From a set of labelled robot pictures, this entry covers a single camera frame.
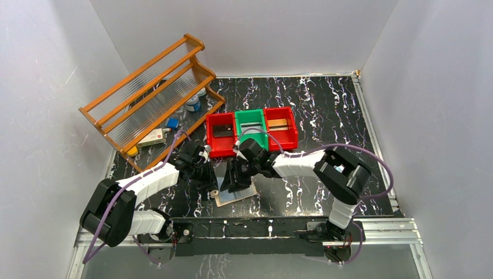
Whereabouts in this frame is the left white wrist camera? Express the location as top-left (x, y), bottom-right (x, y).
top-left (199, 145), bottom-right (211, 162)

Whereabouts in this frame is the black card in bin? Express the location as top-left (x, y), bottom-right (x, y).
top-left (212, 124), bottom-right (235, 138)

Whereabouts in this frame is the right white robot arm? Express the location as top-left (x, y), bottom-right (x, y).
top-left (219, 138), bottom-right (371, 242)

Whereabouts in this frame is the small white red box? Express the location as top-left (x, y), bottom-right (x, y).
top-left (137, 128), bottom-right (172, 148)

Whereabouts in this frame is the small blue cube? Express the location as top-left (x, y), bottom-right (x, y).
top-left (165, 118), bottom-right (180, 130)

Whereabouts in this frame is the blue white round jar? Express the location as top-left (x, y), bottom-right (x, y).
top-left (185, 94), bottom-right (201, 113)

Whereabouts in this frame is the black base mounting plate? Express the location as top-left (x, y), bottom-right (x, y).
top-left (137, 216), bottom-right (365, 266)

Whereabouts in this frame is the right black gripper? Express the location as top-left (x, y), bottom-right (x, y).
top-left (220, 157), bottom-right (260, 193)

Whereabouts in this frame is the orange wooden shelf rack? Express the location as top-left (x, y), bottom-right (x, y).
top-left (79, 34), bottom-right (226, 172)

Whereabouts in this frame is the gold card in bin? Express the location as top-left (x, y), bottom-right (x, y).
top-left (267, 119), bottom-right (289, 131)

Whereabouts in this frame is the left red plastic bin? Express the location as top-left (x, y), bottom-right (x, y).
top-left (206, 112), bottom-right (237, 158)

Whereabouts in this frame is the beige leather card holder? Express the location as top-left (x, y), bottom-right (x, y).
top-left (209, 166), bottom-right (257, 207)

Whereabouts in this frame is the green plastic bin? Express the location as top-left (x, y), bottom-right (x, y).
top-left (234, 109), bottom-right (269, 150)

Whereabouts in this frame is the right red plastic bin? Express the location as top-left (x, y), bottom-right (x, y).
top-left (263, 106), bottom-right (299, 151)

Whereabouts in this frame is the red plastic bin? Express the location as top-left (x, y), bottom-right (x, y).
top-left (263, 106), bottom-right (299, 151)
top-left (206, 112), bottom-right (237, 158)

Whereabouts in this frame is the small yellow object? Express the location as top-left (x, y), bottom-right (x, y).
top-left (127, 146), bottom-right (139, 158)

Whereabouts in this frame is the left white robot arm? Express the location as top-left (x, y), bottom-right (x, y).
top-left (80, 141), bottom-right (217, 247)

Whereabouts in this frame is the silver card in bin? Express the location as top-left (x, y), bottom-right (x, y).
top-left (240, 122), bottom-right (262, 131)

